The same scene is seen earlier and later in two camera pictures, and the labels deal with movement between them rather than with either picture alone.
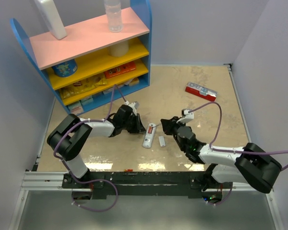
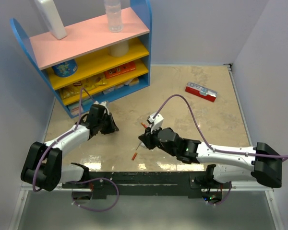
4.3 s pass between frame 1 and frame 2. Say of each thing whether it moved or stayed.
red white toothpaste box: stayed
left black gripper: moved
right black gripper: moved
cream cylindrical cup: stayed
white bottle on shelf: stayed
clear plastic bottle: stayed
